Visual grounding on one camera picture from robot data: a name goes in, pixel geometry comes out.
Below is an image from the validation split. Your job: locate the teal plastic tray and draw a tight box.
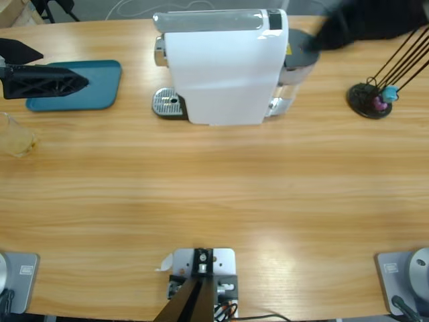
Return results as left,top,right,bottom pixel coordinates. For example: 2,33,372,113
25,59,123,113

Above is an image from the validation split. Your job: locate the white paper tab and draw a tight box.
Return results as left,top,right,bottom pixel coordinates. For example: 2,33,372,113
154,254,174,272

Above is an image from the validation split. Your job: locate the light wooden crate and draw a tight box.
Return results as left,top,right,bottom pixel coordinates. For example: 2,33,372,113
0,0,44,30

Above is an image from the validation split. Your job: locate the white floor cable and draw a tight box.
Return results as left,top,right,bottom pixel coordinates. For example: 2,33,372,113
106,0,215,19

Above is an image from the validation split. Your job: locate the light blue coffee capsule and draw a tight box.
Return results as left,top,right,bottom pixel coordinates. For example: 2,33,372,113
381,85,400,103

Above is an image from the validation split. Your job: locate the black chair frame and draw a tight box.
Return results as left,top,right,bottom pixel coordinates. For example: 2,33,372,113
32,0,81,23

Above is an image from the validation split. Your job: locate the clear glass cup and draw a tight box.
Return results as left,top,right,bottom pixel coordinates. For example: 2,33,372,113
0,112,38,158

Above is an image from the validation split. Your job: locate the silver drip tray grid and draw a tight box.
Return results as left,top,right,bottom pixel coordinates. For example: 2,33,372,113
152,87,188,121

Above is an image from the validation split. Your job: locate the grey coffee machine lever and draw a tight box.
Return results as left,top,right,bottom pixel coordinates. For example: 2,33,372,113
153,9,265,34

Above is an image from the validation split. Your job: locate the thin black cable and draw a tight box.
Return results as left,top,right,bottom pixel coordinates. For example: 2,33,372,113
238,313,291,322

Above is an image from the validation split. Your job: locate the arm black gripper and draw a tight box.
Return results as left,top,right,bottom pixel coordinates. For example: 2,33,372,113
301,0,429,53
0,38,90,100

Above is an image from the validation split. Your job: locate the dark camera post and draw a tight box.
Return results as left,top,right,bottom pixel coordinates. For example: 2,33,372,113
156,248,215,322

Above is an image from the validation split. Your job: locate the grey base plate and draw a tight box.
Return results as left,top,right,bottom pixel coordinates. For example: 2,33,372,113
374,251,429,316
0,252,40,315

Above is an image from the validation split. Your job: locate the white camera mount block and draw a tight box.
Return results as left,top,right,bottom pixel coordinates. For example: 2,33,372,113
167,247,239,322

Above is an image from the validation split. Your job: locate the clear water tank grey lid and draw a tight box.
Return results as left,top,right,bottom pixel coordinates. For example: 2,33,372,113
267,28,321,118

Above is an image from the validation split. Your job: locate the black capsule holder with rods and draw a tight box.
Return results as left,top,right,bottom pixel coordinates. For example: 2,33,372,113
347,25,429,120

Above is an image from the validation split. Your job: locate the black base cable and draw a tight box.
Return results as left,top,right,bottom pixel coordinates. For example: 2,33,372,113
391,294,422,322
0,288,16,318

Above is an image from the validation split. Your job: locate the white capsule coffee machine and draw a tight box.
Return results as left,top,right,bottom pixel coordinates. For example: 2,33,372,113
152,8,321,128

